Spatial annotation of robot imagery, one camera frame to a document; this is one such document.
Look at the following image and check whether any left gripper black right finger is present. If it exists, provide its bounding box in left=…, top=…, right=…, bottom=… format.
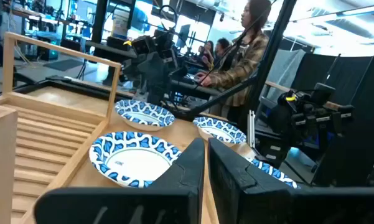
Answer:
left=208, top=138, right=374, bottom=224

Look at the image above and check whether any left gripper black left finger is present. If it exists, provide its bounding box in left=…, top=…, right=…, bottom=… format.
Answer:
left=34, top=138, right=205, bottom=224

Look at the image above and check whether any blue patterned white paper bowl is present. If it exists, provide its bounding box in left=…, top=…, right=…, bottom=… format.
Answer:
left=245, top=157, right=299, bottom=189
left=192, top=116, right=248, bottom=147
left=88, top=131, right=183, bottom=189
left=114, top=98, right=177, bottom=131

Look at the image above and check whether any wooden shelf rack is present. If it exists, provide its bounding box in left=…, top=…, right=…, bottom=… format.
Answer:
left=0, top=30, right=123, bottom=224

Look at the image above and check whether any black curtain panel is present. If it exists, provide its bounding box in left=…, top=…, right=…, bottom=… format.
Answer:
left=291, top=34, right=374, bottom=187

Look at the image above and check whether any grey cloth sheet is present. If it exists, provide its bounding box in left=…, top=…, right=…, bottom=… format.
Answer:
left=261, top=49, right=306, bottom=100

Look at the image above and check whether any silver aluminium extrusion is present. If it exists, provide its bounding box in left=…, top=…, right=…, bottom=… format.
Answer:
left=248, top=109, right=256, bottom=149

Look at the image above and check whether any ceiling light strip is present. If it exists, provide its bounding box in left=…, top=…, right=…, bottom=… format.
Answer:
left=335, top=2, right=374, bottom=18

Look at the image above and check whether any dark floor mat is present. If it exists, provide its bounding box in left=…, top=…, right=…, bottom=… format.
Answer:
left=43, top=58, right=85, bottom=72

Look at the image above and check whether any black column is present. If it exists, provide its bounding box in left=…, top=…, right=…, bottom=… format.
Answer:
left=91, top=0, right=109, bottom=44

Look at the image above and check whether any black table border rail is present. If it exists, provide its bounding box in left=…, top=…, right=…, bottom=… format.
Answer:
left=0, top=75, right=134, bottom=100

